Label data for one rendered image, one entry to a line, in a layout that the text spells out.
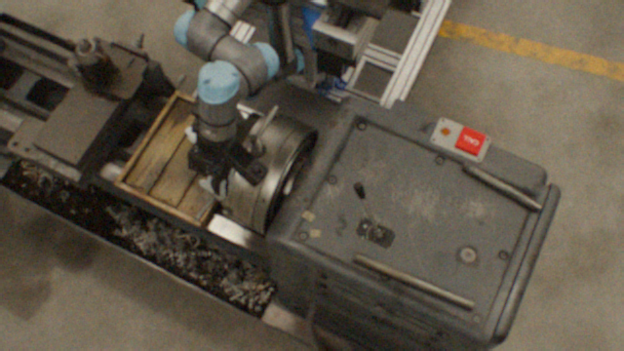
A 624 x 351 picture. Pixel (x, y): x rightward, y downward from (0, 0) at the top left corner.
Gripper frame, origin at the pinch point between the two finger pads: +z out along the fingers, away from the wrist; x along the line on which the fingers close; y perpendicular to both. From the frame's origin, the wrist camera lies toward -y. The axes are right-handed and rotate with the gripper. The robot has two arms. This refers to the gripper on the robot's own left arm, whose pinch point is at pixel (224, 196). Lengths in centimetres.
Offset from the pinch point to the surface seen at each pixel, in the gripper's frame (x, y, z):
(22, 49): -44, 103, 32
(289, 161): -18.3, -7.4, 1.3
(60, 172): -9, 60, 36
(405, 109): -40.7, -27.6, -8.3
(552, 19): -225, -60, 60
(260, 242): -19.0, -2.0, 40.3
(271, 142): -20.6, -1.3, 0.2
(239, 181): -10.9, 2.0, 7.3
